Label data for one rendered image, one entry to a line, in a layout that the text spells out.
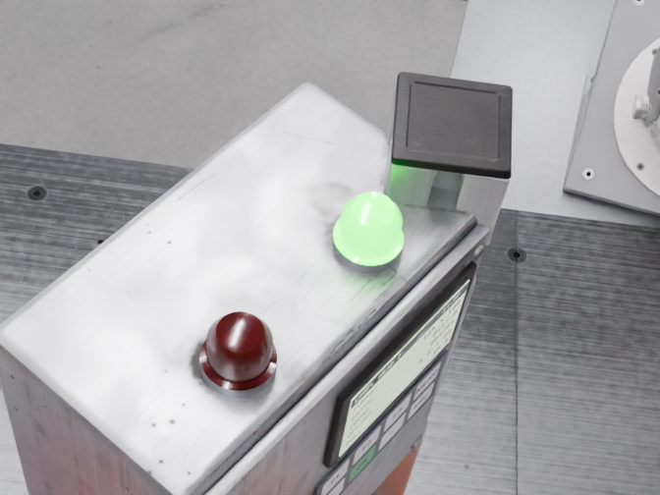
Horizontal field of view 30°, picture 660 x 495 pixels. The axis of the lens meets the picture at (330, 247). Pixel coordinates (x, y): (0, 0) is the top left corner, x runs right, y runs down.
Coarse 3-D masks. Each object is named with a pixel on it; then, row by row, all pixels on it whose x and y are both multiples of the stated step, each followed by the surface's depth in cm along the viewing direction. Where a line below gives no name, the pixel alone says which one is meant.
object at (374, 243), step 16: (368, 192) 44; (352, 208) 44; (368, 208) 44; (384, 208) 44; (336, 224) 45; (352, 224) 44; (368, 224) 43; (384, 224) 43; (400, 224) 44; (336, 240) 45; (352, 240) 44; (368, 240) 43; (384, 240) 44; (400, 240) 45; (352, 256) 44; (368, 256) 44; (384, 256) 44; (368, 272) 45
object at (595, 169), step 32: (640, 0) 129; (608, 32) 130; (640, 32) 130; (608, 64) 130; (608, 96) 130; (576, 128) 137; (608, 128) 131; (576, 160) 131; (608, 160) 131; (576, 192) 132; (608, 192) 131; (640, 192) 131
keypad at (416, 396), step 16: (432, 368) 53; (416, 384) 52; (432, 384) 55; (400, 400) 52; (416, 400) 54; (384, 416) 51; (400, 416) 54; (368, 432) 51; (384, 432) 53; (352, 448) 50; (368, 448) 52; (352, 464) 51; (368, 464) 54; (336, 480) 51; (352, 480) 53
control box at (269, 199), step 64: (256, 128) 48; (320, 128) 49; (192, 192) 46; (256, 192) 46; (320, 192) 47; (448, 192) 47; (128, 256) 44; (192, 256) 44; (256, 256) 45; (320, 256) 45; (448, 256) 46; (64, 320) 42; (128, 320) 43; (192, 320) 43; (320, 320) 43; (384, 320) 44; (64, 384) 41; (128, 384) 41; (192, 384) 41; (320, 384) 42; (64, 448) 44; (128, 448) 40; (192, 448) 40; (256, 448) 41; (320, 448) 46; (384, 448) 55
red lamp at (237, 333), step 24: (240, 312) 41; (216, 336) 40; (240, 336) 40; (264, 336) 40; (216, 360) 40; (240, 360) 40; (264, 360) 40; (216, 384) 41; (240, 384) 41; (264, 384) 41
